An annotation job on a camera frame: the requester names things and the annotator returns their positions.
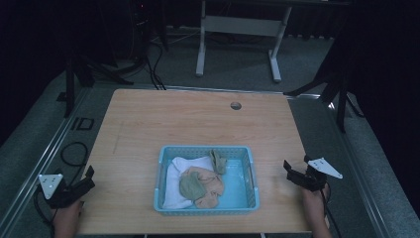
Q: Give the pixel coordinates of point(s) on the round grey desk grommet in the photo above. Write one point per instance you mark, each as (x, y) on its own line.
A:
(235, 106)

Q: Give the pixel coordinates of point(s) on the small green sock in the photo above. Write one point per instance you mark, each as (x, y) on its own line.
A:
(218, 162)

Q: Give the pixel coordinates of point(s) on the beige sock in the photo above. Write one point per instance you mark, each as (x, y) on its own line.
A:
(213, 188)

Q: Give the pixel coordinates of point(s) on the person's right hand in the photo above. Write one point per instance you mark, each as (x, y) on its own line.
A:
(313, 206)

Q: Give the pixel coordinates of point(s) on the white cloth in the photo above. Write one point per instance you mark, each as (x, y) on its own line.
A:
(173, 185)

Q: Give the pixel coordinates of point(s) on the white metal table frame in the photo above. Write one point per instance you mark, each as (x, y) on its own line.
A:
(242, 24)

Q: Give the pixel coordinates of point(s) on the black metal stand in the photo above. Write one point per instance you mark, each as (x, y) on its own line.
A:
(74, 79)
(336, 95)

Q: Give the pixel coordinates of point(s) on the person's left hand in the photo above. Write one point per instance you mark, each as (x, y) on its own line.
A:
(67, 218)

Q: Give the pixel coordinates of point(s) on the large green sock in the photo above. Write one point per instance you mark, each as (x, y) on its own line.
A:
(191, 186)

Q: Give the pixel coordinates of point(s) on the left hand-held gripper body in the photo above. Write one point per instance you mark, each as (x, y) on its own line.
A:
(62, 193)

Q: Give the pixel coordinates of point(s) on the light blue plastic basket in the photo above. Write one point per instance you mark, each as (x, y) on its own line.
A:
(241, 190)

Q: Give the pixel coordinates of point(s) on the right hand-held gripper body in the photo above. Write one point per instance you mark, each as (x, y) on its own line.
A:
(315, 175)

